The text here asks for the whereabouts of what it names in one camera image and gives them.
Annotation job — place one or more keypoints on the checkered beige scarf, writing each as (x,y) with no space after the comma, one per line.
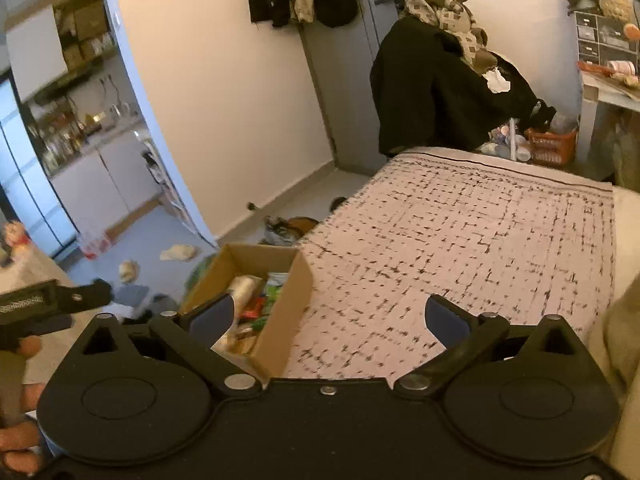
(445,15)

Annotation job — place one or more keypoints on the person's left hand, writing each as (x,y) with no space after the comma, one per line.
(20,437)

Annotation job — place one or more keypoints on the cream slipper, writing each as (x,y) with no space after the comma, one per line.
(129,271)
(178,252)

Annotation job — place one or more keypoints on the light green snack packet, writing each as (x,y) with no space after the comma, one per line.
(276,287)

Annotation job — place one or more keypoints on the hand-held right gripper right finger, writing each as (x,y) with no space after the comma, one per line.
(446,321)

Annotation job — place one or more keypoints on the dark clothes on floor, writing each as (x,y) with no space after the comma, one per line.
(145,302)

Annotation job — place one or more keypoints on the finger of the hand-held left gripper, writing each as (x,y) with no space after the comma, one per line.
(85,295)

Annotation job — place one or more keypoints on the white kitchen cabinet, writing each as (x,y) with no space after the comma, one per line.
(110,185)

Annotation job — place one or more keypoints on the brown floor mat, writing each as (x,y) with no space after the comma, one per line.
(306,226)

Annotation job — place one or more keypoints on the grey door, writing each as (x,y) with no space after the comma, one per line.
(345,100)

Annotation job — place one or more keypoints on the brown cardboard box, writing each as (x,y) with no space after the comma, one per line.
(287,310)

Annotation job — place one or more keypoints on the woven straw basket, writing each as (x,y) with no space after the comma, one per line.
(616,8)

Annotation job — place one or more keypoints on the grey sneakers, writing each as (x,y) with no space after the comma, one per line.
(280,231)

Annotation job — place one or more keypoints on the cartoon doll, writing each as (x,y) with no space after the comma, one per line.
(17,240)

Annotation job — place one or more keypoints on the grey drawer organizer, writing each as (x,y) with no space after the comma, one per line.
(600,37)

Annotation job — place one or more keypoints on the pink roll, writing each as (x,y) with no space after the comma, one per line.
(621,67)

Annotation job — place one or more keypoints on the yellow biscuit packet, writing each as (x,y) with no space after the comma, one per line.
(237,339)

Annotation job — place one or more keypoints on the red and white plastic bag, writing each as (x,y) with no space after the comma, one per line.
(95,246)

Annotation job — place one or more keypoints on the black coat pile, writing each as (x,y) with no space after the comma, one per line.
(425,100)

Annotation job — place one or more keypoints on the black shoe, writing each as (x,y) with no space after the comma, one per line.
(338,203)

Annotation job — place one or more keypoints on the white desk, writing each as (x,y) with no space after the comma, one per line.
(595,110)

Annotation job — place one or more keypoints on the cream blanket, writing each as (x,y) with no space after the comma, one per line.
(625,340)

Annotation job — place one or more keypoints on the white cloth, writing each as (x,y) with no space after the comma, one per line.
(496,80)

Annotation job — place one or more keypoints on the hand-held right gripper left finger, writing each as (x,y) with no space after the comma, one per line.
(212,316)

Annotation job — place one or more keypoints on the shelf with cardboard boxes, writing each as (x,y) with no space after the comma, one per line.
(85,25)

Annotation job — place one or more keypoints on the white shelf rack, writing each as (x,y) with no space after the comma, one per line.
(170,185)

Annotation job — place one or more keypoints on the orange plastic basket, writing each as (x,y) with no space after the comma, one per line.
(550,147)

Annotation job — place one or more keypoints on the black framed glass door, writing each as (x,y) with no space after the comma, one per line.
(30,185)

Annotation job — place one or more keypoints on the patterned bed sheet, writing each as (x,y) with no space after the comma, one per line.
(450,220)

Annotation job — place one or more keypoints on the bread packet with green band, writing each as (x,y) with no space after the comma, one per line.
(245,292)

